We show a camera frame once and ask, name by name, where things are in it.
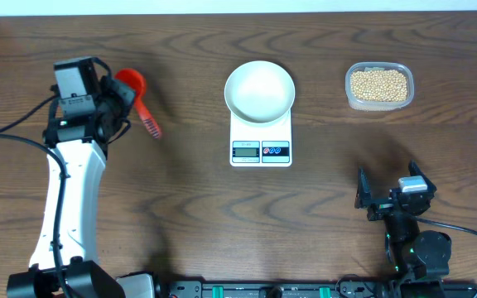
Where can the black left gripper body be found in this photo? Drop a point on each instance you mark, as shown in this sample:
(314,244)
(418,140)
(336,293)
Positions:
(116,103)

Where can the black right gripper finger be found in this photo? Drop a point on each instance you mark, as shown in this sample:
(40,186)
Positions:
(415,170)
(363,195)

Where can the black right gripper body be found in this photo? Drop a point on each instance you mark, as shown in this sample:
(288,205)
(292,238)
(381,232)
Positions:
(380,209)

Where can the red plastic measuring scoop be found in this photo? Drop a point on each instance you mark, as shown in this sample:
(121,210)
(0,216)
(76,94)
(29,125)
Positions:
(135,80)

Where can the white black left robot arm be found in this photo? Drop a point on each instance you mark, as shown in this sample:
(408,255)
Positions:
(65,258)

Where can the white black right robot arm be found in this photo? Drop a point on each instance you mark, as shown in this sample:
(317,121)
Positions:
(421,258)

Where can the white digital kitchen scale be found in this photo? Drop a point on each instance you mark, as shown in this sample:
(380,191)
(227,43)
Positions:
(264,145)

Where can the white round bowl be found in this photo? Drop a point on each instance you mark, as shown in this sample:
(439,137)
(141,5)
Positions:
(259,92)

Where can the clear plastic soybean container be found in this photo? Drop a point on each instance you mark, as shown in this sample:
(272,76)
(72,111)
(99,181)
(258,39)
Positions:
(379,86)

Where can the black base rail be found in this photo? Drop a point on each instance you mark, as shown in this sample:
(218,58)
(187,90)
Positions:
(347,288)

